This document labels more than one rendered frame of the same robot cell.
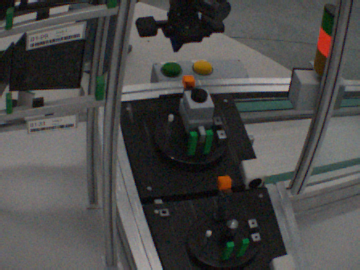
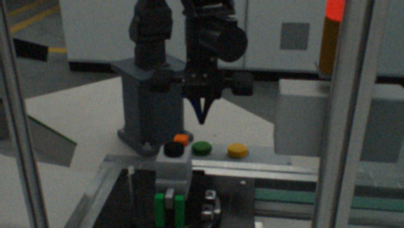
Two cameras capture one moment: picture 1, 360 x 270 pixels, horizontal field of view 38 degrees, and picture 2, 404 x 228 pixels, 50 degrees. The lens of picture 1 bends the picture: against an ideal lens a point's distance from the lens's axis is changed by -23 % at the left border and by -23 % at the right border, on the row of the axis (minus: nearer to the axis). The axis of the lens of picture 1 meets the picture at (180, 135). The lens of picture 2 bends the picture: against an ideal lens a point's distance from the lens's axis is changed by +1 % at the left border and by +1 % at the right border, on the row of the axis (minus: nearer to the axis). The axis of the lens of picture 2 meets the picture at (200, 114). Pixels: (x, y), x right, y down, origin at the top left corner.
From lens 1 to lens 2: 0.69 m
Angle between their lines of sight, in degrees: 30
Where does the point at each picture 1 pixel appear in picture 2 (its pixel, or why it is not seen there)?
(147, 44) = (212, 138)
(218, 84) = (246, 168)
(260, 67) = not seen: hidden behind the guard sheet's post
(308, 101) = (302, 136)
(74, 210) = not seen: outside the picture
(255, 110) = (285, 200)
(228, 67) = (269, 154)
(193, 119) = (161, 177)
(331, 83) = (345, 76)
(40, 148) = not seen: hidden behind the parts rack
